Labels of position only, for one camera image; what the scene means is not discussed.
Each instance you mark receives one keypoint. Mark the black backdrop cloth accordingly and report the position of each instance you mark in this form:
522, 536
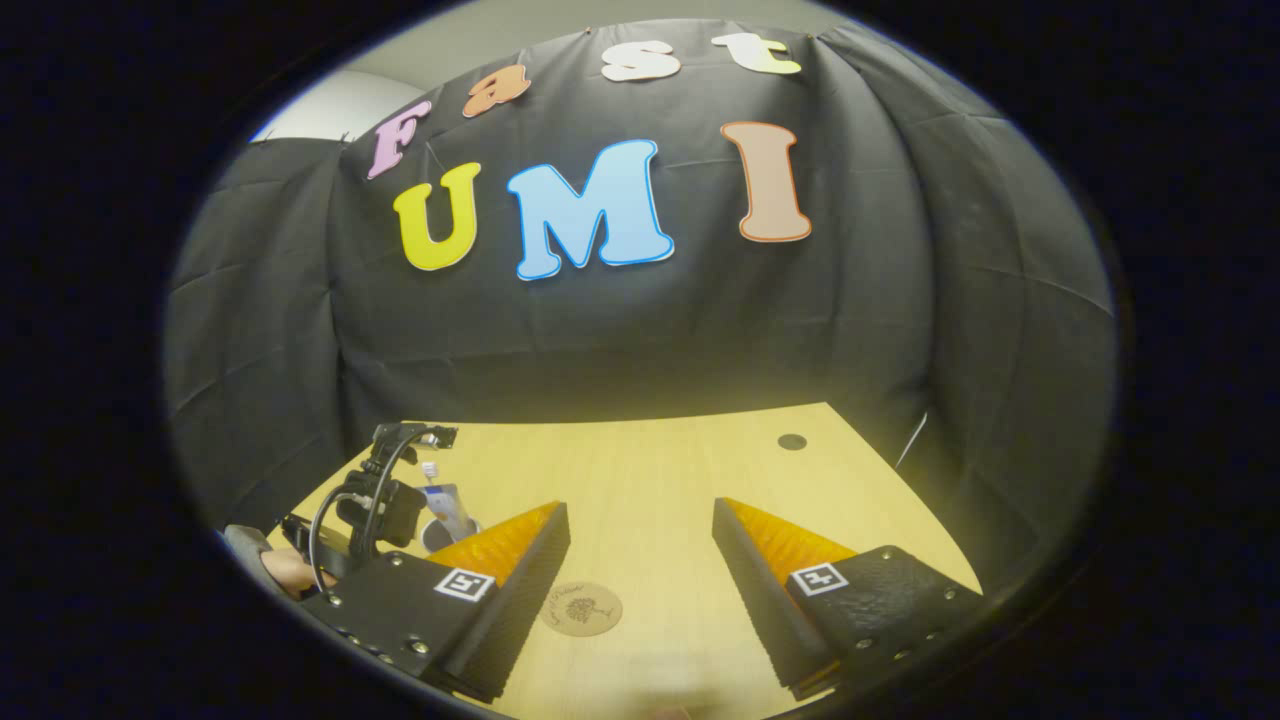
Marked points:
700, 330

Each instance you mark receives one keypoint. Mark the round cork coaster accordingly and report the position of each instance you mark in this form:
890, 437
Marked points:
582, 609

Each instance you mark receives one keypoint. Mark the white toothpaste tube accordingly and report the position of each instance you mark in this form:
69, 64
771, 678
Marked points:
447, 505

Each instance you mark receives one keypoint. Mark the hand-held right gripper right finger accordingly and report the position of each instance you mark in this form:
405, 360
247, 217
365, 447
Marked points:
760, 600

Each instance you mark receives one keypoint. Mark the wooden desktop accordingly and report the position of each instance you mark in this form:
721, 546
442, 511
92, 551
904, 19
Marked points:
650, 500

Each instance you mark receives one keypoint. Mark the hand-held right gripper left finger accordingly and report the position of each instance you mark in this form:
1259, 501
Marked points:
520, 600

